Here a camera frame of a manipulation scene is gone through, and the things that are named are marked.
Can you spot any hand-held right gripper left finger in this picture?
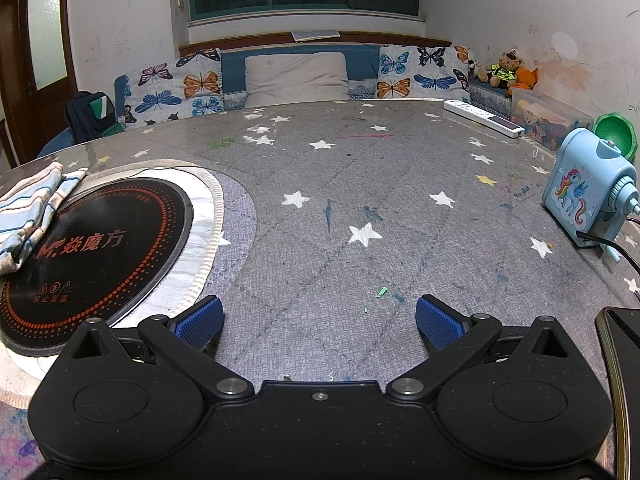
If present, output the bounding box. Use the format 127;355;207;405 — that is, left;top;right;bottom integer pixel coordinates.
57;295;253;403

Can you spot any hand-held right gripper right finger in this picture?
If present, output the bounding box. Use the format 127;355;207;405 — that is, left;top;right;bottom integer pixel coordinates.
386;294;583;403

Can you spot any blue white striped shirt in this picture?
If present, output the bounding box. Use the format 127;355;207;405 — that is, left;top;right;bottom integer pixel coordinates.
0;160;90;276

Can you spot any black round induction cooktop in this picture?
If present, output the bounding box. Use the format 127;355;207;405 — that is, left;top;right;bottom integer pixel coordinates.
0;177;195;358

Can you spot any grey star tablecloth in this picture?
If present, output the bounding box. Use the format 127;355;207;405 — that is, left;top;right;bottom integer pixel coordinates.
0;100;640;480

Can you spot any black phone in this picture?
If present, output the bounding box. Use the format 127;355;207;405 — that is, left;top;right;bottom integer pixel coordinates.
595;306;640;480

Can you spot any blue unicorn pencil sharpener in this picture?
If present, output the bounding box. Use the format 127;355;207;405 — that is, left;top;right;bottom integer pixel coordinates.
541;127;640;265

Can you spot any white remote control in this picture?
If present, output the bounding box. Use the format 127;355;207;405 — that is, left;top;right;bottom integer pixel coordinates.
444;100;526;139

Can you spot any clear plastic storage box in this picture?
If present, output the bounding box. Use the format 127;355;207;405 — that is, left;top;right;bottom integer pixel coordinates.
510;87;595;153

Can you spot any butterfly print pillow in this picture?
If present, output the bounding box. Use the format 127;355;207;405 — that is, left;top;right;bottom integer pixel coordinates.
376;45;471;101
114;48;224;126

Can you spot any dark backpack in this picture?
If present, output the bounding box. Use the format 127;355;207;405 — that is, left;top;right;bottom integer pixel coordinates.
65;91;120;143

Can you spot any blue sofa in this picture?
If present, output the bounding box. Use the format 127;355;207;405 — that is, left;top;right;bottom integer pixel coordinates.
37;42;516;158

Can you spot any orange plush toy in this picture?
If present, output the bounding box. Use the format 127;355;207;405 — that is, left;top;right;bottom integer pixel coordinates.
509;66;540;97

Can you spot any plain white pillow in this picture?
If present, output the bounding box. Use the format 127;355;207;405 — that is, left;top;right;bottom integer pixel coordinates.
244;51;349;107

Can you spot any teddy bear toy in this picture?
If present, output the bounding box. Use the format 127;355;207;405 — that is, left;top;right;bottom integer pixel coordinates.
487;49;523;88

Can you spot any green bowl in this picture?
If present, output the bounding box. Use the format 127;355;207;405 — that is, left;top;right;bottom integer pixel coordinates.
592;112;638;161

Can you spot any folded cloth on windowsill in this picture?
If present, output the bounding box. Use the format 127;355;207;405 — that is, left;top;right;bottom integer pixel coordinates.
291;30;342;43

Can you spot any brown wooden door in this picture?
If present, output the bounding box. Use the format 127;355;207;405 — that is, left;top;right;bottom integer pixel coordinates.
0;0;78;171

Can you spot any black cable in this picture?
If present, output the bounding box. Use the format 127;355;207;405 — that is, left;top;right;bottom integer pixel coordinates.
575;217;640;253

